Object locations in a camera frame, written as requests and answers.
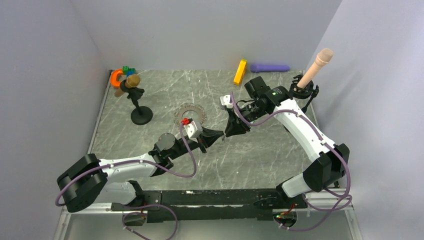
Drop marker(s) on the beige microphone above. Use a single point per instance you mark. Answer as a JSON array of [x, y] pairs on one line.
[[322, 59]]

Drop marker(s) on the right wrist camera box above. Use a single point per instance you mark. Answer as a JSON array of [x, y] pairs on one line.
[[226, 102]]

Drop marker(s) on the right black microphone stand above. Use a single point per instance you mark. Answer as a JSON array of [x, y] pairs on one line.
[[309, 92]]

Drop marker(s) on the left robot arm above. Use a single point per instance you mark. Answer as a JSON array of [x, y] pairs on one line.
[[92, 180]]

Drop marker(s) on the left black microphone stand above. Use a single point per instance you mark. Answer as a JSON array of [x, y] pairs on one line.
[[141, 115]]

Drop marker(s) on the orange horseshoe toy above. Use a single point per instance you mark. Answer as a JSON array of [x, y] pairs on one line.
[[114, 78]]

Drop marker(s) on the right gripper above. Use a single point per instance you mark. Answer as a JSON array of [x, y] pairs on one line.
[[235, 127]]

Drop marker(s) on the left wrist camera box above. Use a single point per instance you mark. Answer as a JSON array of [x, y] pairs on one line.
[[192, 127]]

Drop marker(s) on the brown microphone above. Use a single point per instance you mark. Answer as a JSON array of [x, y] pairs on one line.
[[131, 82]]

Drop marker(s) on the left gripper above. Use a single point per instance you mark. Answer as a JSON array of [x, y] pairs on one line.
[[212, 136]]

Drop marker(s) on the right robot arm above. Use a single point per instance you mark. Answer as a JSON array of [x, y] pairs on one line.
[[328, 160]]

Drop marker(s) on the black microphone stand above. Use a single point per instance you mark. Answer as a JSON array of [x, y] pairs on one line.
[[141, 115], [309, 92]]

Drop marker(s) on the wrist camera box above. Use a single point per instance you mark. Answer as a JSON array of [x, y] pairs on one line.
[[226, 102], [192, 127]]

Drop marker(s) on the yellow block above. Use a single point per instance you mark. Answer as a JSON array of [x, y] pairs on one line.
[[240, 72]]

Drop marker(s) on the blue toy brick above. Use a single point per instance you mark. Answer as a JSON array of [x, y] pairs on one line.
[[130, 73]]

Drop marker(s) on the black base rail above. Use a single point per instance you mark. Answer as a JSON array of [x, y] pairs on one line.
[[212, 204]]

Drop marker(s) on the purple cylinder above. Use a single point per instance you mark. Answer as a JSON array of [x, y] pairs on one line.
[[258, 68]]

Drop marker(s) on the green toy brick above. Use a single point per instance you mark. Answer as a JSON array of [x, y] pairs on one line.
[[126, 68]]

